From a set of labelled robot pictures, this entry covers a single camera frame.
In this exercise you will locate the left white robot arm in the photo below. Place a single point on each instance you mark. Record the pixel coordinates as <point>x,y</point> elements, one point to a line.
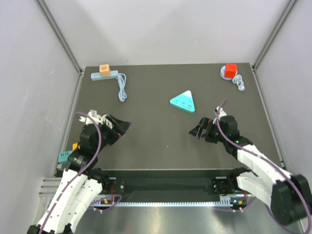
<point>81,183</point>

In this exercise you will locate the teal rectangular power strip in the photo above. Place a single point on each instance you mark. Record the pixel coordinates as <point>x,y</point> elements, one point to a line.
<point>63,156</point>

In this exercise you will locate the yellow cube adapter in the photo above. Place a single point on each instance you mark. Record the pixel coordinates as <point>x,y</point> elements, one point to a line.
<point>75,146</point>

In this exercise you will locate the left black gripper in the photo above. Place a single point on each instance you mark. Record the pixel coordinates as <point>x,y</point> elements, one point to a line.
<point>120,127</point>

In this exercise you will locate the white cube adapter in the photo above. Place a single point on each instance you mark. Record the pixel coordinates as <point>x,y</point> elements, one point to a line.
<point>93,115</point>

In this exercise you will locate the beige orange cube adapter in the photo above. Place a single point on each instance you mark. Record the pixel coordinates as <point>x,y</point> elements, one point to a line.
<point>104,70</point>

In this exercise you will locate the red cube adapter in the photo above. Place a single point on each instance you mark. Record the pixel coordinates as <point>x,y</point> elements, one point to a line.
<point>230,70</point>

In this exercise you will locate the teal triangular power strip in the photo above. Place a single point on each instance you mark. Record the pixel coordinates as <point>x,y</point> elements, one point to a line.
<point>184,102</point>

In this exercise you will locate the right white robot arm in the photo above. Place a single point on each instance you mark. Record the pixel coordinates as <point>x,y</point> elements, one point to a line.
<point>288,196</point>

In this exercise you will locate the slotted cable duct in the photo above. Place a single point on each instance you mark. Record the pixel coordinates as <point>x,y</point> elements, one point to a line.
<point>225,201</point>

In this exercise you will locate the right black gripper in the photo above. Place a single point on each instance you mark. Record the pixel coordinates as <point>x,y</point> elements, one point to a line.
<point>205,123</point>

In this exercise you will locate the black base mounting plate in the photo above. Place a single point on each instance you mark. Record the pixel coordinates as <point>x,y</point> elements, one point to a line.
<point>160,182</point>

